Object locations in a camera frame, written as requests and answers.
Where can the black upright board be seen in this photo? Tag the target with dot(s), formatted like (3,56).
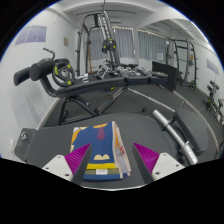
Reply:
(166,75)

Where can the black yellow-marked weight plate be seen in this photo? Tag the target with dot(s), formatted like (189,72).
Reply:
(109,46)
(63,74)

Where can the silver barbell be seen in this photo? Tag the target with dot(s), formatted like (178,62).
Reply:
(175,135)

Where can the black square seat pad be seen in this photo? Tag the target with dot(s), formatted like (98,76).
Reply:
(28,150)

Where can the blue cartoon print towel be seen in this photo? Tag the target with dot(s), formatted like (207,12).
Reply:
(100,146)

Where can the black roller pad weight bench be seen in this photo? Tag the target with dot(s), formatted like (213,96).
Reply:
(93,88)

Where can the small purple wall poster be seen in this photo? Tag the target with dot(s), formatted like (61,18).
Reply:
(212,66)

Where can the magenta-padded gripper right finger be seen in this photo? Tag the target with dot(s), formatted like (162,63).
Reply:
(148,159)

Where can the dumbbell storage rack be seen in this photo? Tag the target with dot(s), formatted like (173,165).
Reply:
(213,103)

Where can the black steel squat rack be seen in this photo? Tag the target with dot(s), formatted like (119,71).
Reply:
(191,63)

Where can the small tan wall plaque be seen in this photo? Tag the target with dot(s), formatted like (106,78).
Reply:
(66,41)

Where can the chrome dumbbells group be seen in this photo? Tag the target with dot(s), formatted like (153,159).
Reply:
(130,71)

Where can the grey steel power rack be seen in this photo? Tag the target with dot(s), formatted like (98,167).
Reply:
(80,43)

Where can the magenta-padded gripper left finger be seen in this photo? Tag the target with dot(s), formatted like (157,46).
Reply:
(76,158)

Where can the grey window curtain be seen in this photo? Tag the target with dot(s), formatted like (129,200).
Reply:
(126,43)
(151,45)

